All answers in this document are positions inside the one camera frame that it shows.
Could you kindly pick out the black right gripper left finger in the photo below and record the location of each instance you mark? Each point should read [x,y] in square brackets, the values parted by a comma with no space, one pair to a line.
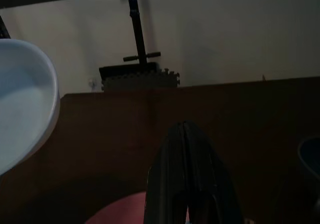
[165,174]

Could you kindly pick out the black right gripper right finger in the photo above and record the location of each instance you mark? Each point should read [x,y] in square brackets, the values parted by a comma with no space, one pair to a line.
[207,169]

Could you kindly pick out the red round plate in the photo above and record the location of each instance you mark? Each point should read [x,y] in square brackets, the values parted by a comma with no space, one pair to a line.
[117,209]

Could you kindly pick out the dark interlocking foam floor mat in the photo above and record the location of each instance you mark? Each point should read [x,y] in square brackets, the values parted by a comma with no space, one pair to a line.
[150,81]

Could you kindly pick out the white round bowl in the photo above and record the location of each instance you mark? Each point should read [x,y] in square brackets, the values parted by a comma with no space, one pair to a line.
[23,103]

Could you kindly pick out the black object at wall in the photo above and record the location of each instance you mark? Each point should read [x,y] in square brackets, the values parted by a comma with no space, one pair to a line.
[3,28]

